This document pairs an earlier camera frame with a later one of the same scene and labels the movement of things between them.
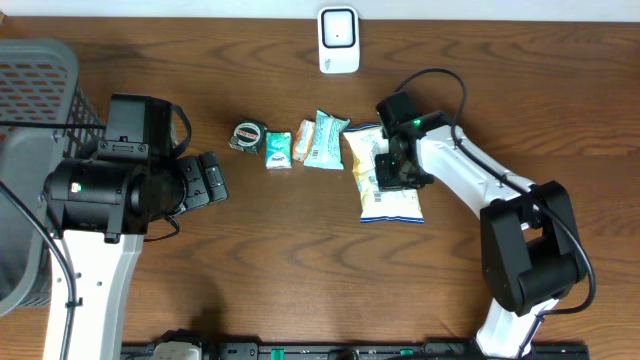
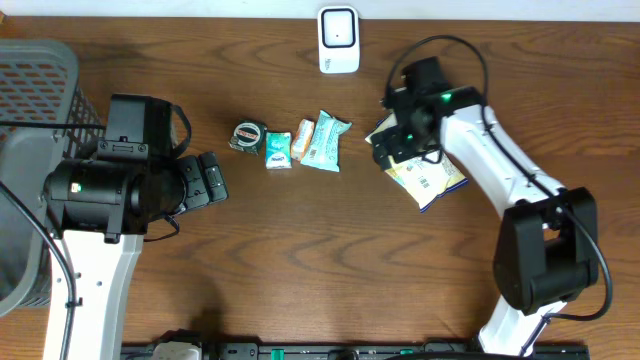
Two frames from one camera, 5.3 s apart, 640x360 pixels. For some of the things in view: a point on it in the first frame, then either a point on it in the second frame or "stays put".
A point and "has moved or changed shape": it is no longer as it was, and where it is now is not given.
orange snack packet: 303,140 stays put
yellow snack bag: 398,206 has moved or changed shape
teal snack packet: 326,149 stays put
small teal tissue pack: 278,150 stays put
